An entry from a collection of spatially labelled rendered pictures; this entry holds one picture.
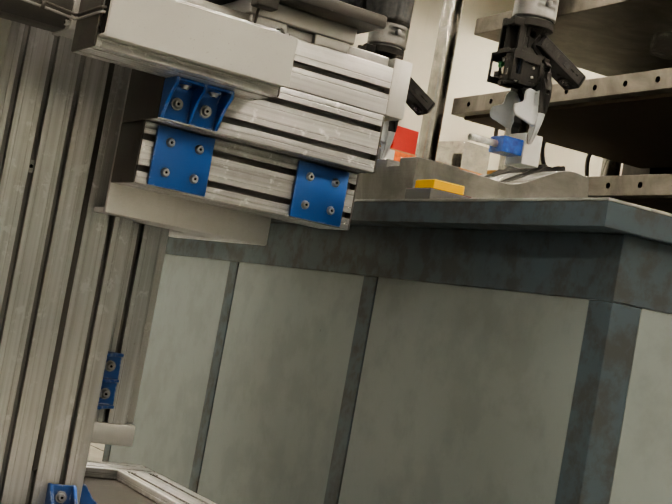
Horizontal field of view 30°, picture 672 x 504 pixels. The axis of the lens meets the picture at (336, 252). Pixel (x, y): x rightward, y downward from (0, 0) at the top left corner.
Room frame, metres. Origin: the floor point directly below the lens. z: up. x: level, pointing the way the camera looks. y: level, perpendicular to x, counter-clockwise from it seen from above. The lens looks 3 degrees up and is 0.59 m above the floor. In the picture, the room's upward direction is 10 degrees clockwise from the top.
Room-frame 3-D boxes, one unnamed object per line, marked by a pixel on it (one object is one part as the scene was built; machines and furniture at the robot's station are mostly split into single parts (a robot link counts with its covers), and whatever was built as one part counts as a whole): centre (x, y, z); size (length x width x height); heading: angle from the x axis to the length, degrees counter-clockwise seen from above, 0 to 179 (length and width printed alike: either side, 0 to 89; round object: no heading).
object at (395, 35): (2.34, -0.03, 1.12); 0.08 x 0.08 x 0.05
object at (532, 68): (2.13, -0.26, 1.09); 0.09 x 0.08 x 0.12; 117
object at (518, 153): (2.13, -0.25, 0.93); 0.13 x 0.05 x 0.05; 117
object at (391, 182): (2.40, -0.28, 0.87); 0.50 x 0.26 x 0.14; 117
